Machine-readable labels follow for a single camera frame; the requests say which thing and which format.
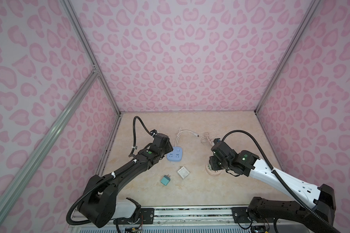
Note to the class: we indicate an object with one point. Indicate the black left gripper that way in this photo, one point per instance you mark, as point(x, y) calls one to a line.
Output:
point(166, 144)

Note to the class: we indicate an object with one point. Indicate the blue square power strip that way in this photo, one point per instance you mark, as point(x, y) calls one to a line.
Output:
point(175, 155)

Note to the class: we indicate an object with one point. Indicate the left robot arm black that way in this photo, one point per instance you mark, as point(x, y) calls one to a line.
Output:
point(99, 200)

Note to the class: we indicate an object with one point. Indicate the pink round power strip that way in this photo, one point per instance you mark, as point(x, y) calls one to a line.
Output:
point(212, 172)

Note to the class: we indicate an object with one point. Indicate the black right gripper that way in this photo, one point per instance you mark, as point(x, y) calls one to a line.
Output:
point(215, 162)

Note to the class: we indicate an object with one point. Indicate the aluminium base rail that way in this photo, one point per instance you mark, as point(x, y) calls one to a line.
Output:
point(194, 219)

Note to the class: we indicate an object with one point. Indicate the teal plug adapter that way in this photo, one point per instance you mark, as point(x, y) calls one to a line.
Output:
point(165, 180)

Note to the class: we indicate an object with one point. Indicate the aluminium frame profile left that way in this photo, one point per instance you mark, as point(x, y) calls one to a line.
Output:
point(57, 115)

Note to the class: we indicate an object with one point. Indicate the white square plug adapter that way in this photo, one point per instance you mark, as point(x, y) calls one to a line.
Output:
point(183, 172)

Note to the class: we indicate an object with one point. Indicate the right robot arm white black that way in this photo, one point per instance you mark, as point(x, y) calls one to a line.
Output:
point(311, 205)

